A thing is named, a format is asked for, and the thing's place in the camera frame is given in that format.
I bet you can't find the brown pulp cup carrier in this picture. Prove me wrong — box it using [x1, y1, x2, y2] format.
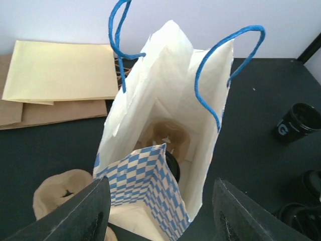
[139, 119, 191, 163]
[33, 169, 117, 240]

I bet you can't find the black corner frame post right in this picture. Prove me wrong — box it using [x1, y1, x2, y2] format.
[297, 33, 321, 64]

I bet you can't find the white paper coffee cup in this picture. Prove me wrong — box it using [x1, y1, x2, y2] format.
[166, 151, 181, 182]

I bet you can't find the brown kraft paper bag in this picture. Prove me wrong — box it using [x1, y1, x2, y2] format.
[0, 54, 108, 131]

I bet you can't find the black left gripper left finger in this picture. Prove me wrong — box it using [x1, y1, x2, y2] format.
[6, 177, 111, 241]

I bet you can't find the light tan paper bag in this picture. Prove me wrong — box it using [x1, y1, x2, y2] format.
[2, 41, 119, 105]

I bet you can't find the stack of black cup lids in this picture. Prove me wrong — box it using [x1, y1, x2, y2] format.
[275, 170, 320, 240]

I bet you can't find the blue checkered paper bag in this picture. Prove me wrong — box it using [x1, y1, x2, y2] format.
[92, 0, 266, 241]

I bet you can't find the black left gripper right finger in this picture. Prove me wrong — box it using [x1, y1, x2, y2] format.
[213, 178, 309, 240]

